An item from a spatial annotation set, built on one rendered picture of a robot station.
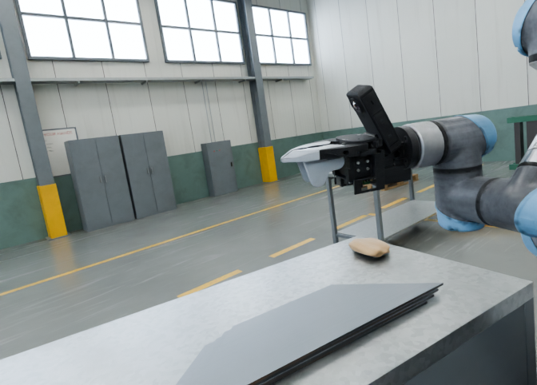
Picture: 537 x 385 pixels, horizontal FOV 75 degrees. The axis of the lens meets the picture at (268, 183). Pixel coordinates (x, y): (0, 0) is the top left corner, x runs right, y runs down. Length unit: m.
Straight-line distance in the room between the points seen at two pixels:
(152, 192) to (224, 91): 3.82
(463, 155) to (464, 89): 10.09
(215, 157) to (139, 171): 2.27
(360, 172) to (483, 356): 0.55
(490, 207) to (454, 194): 0.07
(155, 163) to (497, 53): 8.64
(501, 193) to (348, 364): 0.40
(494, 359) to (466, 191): 0.48
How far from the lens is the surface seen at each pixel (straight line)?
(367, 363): 0.74
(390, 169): 0.59
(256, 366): 0.72
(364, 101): 0.54
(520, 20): 0.87
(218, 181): 9.88
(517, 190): 0.58
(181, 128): 9.79
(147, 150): 8.69
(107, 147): 8.42
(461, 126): 0.65
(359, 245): 1.22
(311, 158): 0.51
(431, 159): 0.61
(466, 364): 0.92
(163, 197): 8.83
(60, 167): 8.81
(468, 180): 0.65
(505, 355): 1.05
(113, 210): 8.46
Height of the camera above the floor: 1.49
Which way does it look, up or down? 8 degrees down
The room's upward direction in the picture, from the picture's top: 8 degrees counter-clockwise
